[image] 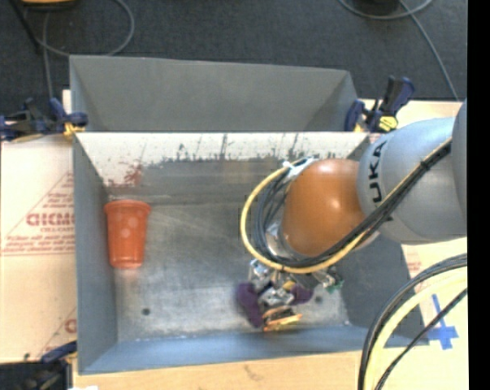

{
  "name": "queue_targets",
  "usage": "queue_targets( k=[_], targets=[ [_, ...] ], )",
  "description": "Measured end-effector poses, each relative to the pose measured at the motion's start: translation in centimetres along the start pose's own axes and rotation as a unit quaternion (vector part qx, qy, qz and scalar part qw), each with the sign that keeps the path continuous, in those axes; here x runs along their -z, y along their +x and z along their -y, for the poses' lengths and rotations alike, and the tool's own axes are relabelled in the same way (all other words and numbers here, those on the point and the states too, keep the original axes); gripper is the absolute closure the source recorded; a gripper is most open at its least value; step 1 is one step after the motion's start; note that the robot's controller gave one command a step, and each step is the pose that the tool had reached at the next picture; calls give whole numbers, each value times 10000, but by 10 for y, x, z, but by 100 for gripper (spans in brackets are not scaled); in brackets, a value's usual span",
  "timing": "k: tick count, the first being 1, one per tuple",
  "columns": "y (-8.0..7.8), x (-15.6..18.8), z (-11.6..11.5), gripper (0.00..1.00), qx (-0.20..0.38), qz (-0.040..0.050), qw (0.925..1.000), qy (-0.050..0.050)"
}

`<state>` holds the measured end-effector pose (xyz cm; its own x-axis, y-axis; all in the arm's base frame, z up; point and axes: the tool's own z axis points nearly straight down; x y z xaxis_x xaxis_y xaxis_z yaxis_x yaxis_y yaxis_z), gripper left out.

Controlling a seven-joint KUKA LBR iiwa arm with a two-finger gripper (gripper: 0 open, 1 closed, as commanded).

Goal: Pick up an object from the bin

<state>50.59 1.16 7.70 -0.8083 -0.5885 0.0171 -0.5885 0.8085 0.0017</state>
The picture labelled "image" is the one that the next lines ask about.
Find orange plastic cup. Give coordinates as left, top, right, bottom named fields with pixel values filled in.
left=103, top=199, right=153, bottom=270

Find grey metal bin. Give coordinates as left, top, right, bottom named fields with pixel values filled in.
left=68, top=54, right=431, bottom=375

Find brown cardboard board red print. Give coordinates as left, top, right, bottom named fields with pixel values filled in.
left=0, top=89, right=468, bottom=366

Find purple sunglasses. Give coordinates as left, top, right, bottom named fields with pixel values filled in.
left=236, top=280, right=315, bottom=333

